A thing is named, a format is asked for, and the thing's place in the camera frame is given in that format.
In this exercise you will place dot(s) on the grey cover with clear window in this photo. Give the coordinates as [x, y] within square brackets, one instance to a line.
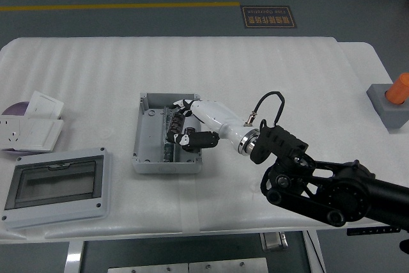
[57, 186]

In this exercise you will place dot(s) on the black floor sign orange text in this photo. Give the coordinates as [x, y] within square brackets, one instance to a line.
[267, 17]

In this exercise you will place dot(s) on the grey open junction box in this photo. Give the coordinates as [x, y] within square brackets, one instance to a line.
[150, 138]

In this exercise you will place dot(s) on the white foam table mat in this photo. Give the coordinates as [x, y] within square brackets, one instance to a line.
[223, 68]

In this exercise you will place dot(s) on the metal DIN rail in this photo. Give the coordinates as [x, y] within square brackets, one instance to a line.
[167, 153]

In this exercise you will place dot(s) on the purple disc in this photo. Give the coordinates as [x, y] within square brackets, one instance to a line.
[17, 109]

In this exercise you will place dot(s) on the black table control panel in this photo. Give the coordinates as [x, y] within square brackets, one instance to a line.
[374, 230]

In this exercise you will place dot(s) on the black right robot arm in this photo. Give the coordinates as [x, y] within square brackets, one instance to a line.
[351, 196]

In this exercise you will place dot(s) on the orange cylinder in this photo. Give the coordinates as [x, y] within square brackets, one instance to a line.
[399, 89]

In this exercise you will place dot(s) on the white wall switch plate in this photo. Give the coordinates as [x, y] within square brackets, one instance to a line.
[44, 105]
[40, 134]

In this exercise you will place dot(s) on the grey block base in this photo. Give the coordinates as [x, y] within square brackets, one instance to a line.
[388, 114]

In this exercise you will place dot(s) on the white wall socket plate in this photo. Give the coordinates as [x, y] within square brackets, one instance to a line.
[11, 132]

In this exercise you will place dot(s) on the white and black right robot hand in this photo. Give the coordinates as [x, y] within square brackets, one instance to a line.
[214, 116]

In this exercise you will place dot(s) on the metal table bracket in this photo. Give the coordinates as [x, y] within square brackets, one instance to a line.
[274, 241]

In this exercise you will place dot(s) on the black cylindrical battery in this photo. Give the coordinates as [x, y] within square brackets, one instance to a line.
[175, 124]

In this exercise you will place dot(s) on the white table leg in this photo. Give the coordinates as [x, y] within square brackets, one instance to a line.
[74, 257]
[314, 254]

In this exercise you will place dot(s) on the grey metal plate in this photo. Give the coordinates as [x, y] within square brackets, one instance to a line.
[148, 268]
[228, 266]

